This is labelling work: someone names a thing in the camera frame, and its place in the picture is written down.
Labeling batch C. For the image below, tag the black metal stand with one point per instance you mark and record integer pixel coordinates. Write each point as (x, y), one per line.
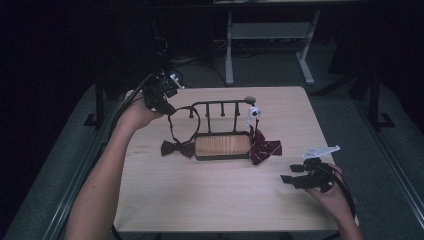
(375, 100)
(99, 100)

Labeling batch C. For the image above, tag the person's left hand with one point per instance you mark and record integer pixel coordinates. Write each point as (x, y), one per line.
(136, 115)

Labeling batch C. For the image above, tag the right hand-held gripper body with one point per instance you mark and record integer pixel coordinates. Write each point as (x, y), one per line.
(316, 180)

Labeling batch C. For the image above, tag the person's right hand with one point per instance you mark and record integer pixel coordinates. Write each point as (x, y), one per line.
(336, 201)

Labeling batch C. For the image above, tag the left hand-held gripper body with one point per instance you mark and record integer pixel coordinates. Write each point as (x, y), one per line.
(159, 89)

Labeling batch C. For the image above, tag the dark maroon bow tie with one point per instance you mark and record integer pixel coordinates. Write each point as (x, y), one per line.
(176, 148)

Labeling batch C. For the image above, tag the black metal rack wooden base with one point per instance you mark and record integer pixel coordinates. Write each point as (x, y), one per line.
(222, 145)

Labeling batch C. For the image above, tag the grey metal table stand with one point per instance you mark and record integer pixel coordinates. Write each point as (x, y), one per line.
(266, 30)

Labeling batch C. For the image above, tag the red striped bow tie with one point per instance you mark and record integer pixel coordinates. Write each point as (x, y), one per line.
(266, 150)

